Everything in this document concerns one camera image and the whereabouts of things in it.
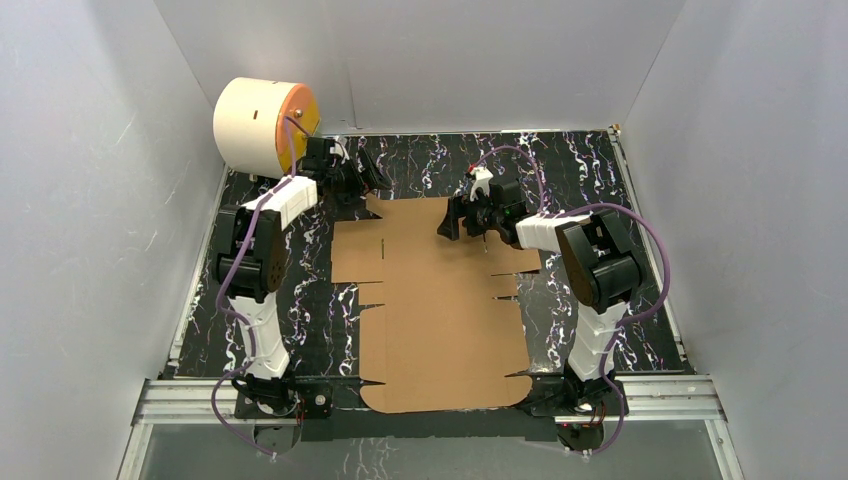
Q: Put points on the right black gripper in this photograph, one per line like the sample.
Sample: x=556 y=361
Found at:
x=459 y=207

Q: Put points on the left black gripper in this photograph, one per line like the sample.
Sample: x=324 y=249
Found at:
x=357 y=178

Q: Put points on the brown cardboard box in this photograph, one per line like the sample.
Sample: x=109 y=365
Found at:
x=441 y=328

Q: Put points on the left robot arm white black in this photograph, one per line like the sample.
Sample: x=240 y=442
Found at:
x=249 y=262

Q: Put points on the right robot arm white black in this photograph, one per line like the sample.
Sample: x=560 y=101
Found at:
x=602 y=269

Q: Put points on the white cylindrical drum orange face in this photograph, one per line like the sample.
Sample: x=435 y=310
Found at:
x=260 y=126

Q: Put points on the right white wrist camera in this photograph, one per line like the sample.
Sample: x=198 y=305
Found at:
x=480 y=188

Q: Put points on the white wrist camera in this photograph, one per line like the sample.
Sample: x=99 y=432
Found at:
x=480 y=188
x=335 y=151

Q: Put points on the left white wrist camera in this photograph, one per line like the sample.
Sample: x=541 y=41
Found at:
x=335 y=151

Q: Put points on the aluminium frame rail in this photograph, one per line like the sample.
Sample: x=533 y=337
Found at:
x=453 y=427

